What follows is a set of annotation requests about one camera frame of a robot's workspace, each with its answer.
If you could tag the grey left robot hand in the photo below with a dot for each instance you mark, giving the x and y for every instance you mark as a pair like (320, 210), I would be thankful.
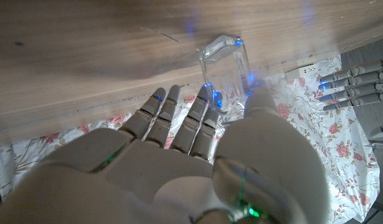
(359, 84)

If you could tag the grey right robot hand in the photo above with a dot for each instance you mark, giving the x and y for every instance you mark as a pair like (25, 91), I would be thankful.
(166, 180)

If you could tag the clear glass salt shaker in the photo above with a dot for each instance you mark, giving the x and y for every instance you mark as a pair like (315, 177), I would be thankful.
(228, 71)

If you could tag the white power strip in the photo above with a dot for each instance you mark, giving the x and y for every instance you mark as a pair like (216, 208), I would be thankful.
(301, 72)

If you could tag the floral rose backdrop cloth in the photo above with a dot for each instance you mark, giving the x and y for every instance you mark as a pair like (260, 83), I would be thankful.
(340, 149)

